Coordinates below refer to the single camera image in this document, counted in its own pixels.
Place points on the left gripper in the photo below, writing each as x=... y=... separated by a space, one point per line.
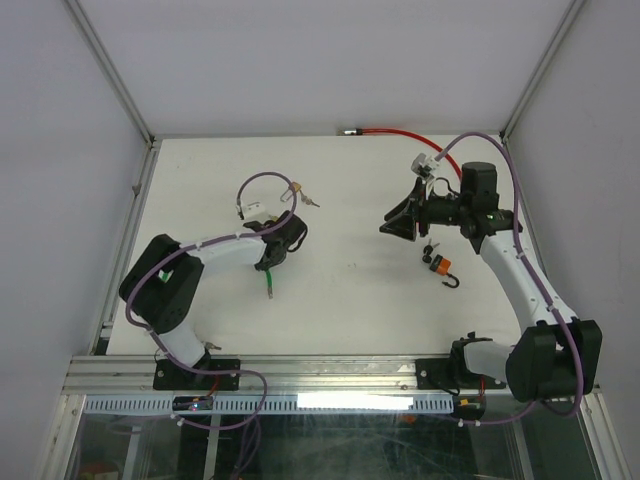
x=263 y=267

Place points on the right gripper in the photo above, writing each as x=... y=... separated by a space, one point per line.
x=405 y=226

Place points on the small padlock silver keys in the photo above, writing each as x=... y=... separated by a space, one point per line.
x=307 y=200

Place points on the green cable lock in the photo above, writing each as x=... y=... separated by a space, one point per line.
x=269 y=281

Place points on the small brass padlock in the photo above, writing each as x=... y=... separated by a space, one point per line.
x=291 y=193

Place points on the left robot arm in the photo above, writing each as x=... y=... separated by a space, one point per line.
x=159 y=289

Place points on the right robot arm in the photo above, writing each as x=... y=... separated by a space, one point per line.
x=557 y=354

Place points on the orange black padlock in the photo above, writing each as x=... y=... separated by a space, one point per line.
x=441 y=266

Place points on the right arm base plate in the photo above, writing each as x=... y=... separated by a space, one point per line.
x=435 y=372

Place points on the slotted cable duct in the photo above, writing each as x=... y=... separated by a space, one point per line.
x=302 y=403

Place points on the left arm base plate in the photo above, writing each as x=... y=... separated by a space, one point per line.
x=170 y=377

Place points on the aluminium mounting rail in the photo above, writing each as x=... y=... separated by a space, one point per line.
x=284 y=374

